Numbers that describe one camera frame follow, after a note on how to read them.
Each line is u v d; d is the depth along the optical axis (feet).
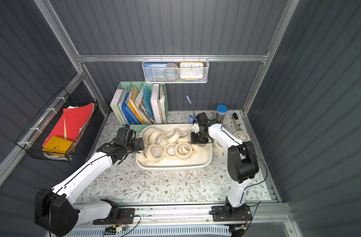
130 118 3.22
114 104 2.91
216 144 3.16
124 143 2.05
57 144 2.11
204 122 2.47
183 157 2.95
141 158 2.77
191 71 2.92
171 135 3.33
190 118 3.45
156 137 3.09
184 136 3.32
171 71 2.98
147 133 3.10
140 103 3.14
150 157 2.84
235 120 3.66
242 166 1.61
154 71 2.77
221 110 3.12
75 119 2.44
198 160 3.09
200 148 2.92
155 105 3.07
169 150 3.17
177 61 2.92
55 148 2.07
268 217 2.42
